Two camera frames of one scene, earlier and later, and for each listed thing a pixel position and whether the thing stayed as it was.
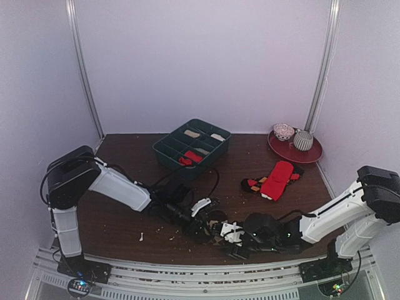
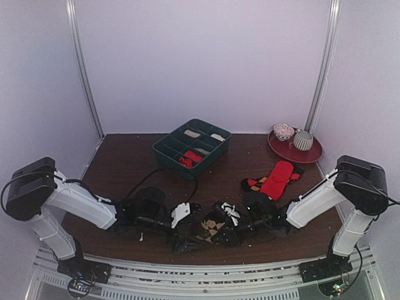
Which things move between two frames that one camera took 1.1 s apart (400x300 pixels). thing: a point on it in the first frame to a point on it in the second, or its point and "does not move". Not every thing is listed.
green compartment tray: [192, 148] does not move
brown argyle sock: [215, 219] does not move
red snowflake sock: [185, 162] does not move
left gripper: [192, 230] to [181, 245]
